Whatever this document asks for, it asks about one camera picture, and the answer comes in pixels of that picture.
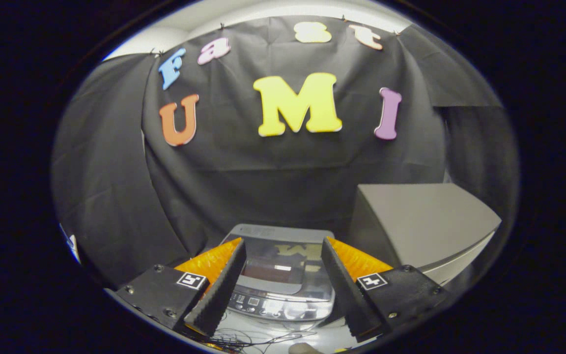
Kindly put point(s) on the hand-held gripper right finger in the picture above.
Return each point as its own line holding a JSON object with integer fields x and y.
{"x": 349, "y": 300}

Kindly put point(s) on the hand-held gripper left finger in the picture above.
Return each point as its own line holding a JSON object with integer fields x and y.
{"x": 216, "y": 297}

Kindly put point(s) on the grey washing machine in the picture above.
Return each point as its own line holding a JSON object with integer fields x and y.
{"x": 283, "y": 307}

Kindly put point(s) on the dark washing machine lid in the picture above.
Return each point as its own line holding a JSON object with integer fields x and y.
{"x": 283, "y": 255}

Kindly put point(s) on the beige cabinet with dark top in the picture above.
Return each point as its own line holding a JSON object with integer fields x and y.
{"x": 420, "y": 221}

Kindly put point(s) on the black backdrop cloth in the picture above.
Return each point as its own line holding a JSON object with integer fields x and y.
{"x": 263, "y": 167}

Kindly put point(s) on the white and blue object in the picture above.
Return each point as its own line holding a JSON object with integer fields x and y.
{"x": 71, "y": 243}

